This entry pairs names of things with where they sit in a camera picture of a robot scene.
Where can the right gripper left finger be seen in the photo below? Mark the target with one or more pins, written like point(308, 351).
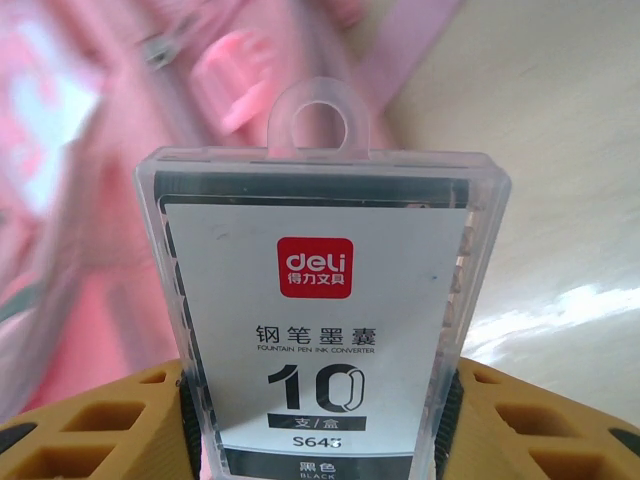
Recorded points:
point(110, 435)

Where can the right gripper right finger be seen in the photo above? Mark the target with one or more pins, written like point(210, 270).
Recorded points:
point(530, 435)

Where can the pink student backpack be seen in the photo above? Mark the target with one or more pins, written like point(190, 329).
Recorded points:
point(75, 225)

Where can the clear ink cartridge box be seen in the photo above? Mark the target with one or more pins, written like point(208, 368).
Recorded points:
point(310, 300)

